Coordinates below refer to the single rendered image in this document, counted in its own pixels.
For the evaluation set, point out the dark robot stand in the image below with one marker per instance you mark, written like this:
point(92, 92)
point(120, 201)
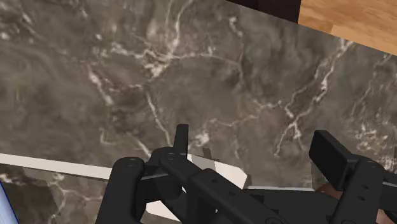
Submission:
point(266, 7)

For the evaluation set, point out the white flat object blue edge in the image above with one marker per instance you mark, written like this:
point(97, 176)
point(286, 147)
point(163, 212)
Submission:
point(5, 208)

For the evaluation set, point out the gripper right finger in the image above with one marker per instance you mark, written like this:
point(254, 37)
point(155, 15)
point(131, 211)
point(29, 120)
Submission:
point(361, 180)

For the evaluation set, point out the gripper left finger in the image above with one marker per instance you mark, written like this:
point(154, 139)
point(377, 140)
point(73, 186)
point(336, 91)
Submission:
point(204, 186)

